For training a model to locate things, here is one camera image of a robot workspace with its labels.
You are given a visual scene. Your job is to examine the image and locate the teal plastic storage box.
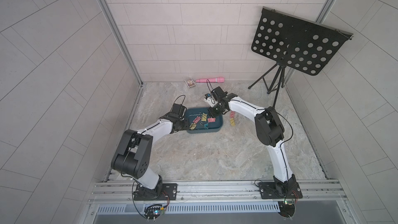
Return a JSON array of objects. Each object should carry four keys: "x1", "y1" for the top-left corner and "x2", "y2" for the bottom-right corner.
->
[{"x1": 185, "y1": 107, "x2": 223, "y2": 134}]

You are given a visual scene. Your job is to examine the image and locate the yellow binder clip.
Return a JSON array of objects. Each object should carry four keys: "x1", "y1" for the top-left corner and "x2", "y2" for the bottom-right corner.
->
[
  {"x1": 230, "y1": 118, "x2": 235, "y2": 127},
  {"x1": 201, "y1": 113, "x2": 208, "y2": 122},
  {"x1": 189, "y1": 123, "x2": 197, "y2": 130}
]

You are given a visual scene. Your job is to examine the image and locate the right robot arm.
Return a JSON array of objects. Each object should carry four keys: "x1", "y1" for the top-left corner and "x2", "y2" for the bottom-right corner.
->
[{"x1": 204, "y1": 93, "x2": 295, "y2": 196}]

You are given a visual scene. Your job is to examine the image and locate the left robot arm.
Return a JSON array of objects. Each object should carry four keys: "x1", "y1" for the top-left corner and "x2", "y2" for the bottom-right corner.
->
[{"x1": 110, "y1": 112, "x2": 189, "y2": 200}]

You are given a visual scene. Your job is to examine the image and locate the small card box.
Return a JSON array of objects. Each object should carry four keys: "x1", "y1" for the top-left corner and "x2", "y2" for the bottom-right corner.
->
[{"x1": 184, "y1": 78, "x2": 196, "y2": 88}]

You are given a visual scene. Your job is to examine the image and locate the pink microphone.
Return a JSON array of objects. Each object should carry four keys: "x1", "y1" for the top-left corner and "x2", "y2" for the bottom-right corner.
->
[{"x1": 195, "y1": 77, "x2": 225, "y2": 83}]

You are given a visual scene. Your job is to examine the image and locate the black music stand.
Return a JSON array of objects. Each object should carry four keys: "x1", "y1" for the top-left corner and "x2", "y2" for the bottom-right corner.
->
[{"x1": 251, "y1": 7, "x2": 353, "y2": 94}]

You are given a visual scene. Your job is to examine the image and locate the left controller board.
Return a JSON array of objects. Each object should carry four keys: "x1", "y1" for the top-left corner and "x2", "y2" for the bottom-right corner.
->
[{"x1": 144, "y1": 204, "x2": 166, "y2": 222}]

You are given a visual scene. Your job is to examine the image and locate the controller board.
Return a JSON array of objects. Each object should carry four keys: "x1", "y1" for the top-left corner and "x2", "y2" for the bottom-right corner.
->
[
  {"x1": 144, "y1": 204, "x2": 166, "y2": 222},
  {"x1": 278, "y1": 201, "x2": 295, "y2": 219}
]

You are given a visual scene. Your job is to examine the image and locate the right controller board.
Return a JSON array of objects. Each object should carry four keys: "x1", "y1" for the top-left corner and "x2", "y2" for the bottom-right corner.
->
[{"x1": 278, "y1": 201, "x2": 295, "y2": 219}]

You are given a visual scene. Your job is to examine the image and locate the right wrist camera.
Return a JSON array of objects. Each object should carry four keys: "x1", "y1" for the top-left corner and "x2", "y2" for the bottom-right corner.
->
[{"x1": 204, "y1": 87, "x2": 227, "y2": 107}]

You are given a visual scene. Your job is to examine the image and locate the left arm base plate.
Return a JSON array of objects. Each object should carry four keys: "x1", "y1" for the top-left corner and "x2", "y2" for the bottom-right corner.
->
[{"x1": 132, "y1": 183, "x2": 178, "y2": 201}]

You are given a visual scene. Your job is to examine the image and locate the aluminium rail frame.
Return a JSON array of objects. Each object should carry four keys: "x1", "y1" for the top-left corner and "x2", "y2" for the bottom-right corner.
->
[{"x1": 88, "y1": 179, "x2": 347, "y2": 204}]

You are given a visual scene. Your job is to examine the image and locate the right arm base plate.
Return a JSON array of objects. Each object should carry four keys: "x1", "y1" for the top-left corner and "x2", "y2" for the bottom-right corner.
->
[{"x1": 255, "y1": 181, "x2": 303, "y2": 200}]

